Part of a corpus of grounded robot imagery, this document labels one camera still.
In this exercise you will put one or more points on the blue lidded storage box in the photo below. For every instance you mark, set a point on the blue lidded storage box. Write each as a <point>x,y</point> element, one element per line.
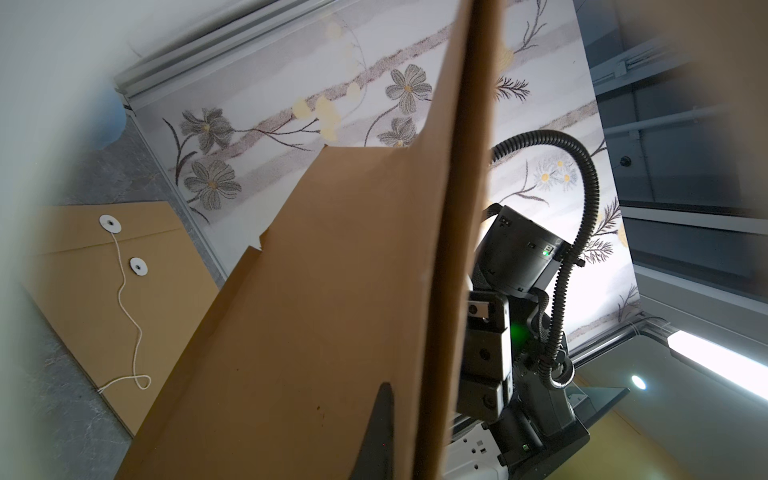
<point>107,120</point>

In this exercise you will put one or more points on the kraft file bag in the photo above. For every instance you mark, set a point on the kraft file bag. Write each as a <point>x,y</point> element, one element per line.
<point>362,278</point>
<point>124,287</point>

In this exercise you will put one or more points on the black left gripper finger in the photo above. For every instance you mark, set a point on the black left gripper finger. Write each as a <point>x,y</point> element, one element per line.
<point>375,460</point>

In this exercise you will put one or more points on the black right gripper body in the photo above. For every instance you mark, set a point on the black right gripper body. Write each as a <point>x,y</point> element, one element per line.
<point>486,385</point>

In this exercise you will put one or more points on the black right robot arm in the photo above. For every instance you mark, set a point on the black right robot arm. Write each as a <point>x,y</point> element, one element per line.
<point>508,424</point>

